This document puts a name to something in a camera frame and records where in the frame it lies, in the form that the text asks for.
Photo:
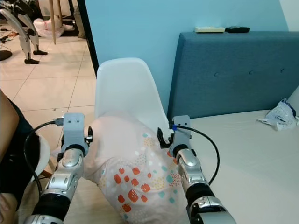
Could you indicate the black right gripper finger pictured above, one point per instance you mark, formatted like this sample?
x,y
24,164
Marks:
x,y
161,136

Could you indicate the pink dotted pillow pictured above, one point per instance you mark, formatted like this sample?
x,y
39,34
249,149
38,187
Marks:
x,y
121,163

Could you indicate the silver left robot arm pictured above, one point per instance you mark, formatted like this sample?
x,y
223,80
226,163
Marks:
x,y
70,172

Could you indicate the white plastic chair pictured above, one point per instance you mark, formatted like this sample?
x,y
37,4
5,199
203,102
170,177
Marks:
x,y
126,88

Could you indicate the person in black clothes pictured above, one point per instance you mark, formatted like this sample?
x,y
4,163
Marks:
x,y
14,158

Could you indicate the white bed mattress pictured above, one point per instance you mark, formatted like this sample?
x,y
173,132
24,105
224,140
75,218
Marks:
x,y
252,172

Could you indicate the blue fabric headboard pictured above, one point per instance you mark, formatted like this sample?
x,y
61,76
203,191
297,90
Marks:
x,y
229,74

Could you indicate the beige sack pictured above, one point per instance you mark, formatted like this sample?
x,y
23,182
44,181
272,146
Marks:
x,y
79,23

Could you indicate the clear plastic bag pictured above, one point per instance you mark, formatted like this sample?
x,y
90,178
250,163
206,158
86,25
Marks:
x,y
46,29

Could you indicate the crumpled white plastic bag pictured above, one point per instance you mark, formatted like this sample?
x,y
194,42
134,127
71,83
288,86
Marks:
x,y
280,116

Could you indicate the wooden furniture leg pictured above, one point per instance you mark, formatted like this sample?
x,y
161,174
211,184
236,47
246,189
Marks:
x,y
53,21

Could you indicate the silver quadruped robot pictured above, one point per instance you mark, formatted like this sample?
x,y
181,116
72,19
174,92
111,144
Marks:
x,y
23,25

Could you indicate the black remote control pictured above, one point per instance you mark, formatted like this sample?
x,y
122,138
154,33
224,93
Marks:
x,y
237,29

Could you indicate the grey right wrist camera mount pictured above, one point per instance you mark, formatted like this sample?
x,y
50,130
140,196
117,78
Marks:
x,y
181,133

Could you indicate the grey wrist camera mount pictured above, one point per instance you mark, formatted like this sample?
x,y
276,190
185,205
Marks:
x,y
74,128
181,133

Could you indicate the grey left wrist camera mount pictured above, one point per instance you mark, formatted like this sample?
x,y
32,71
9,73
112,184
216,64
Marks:
x,y
74,128

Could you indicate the black door frame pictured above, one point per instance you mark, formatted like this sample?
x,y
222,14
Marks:
x,y
86,32

